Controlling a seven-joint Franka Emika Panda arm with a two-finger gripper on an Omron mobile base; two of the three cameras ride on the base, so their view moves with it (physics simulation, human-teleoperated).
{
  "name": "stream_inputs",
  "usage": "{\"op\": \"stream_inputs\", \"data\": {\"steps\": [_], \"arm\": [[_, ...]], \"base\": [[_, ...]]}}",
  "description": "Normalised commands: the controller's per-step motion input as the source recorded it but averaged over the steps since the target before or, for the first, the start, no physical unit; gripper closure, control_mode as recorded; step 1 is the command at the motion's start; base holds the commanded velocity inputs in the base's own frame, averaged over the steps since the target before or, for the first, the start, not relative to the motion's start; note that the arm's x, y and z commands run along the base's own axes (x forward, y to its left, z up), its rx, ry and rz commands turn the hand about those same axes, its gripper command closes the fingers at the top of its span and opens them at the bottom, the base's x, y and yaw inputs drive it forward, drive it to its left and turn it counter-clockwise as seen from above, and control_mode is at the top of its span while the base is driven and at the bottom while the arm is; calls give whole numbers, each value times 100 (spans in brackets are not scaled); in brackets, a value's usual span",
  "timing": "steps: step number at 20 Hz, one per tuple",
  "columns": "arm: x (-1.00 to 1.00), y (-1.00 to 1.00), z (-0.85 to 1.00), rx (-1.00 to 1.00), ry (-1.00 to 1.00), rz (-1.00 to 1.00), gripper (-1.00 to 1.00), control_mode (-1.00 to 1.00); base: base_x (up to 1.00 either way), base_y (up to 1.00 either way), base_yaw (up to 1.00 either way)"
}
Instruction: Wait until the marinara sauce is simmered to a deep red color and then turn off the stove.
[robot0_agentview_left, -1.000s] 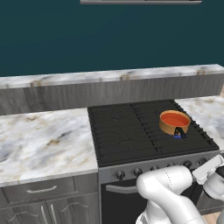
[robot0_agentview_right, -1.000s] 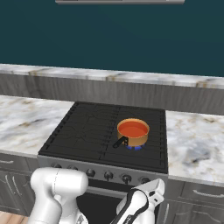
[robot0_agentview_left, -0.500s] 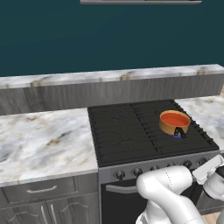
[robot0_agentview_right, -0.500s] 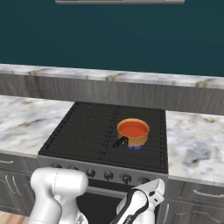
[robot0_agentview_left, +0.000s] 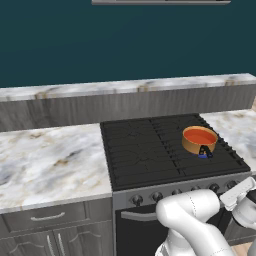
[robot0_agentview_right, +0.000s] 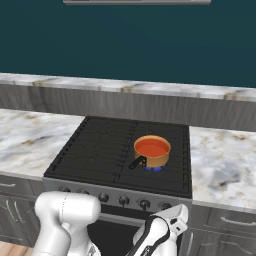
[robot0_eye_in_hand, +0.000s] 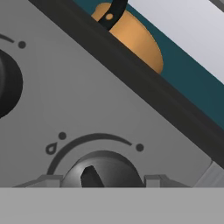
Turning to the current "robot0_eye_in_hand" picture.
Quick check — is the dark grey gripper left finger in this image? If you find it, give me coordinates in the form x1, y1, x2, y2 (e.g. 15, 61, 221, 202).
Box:
12, 173, 64, 188

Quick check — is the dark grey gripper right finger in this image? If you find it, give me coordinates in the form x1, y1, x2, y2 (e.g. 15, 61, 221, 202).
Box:
143, 173, 192, 188

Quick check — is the black stove knob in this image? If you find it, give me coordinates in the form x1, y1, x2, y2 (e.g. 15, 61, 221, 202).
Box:
60, 150, 146, 188
0, 49, 24, 119

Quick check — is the grey stove with dark top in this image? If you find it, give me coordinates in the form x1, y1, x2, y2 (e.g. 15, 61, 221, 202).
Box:
0, 0, 224, 188

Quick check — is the copper saucepan with black handle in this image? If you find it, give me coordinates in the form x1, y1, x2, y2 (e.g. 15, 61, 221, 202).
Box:
91, 0, 163, 74

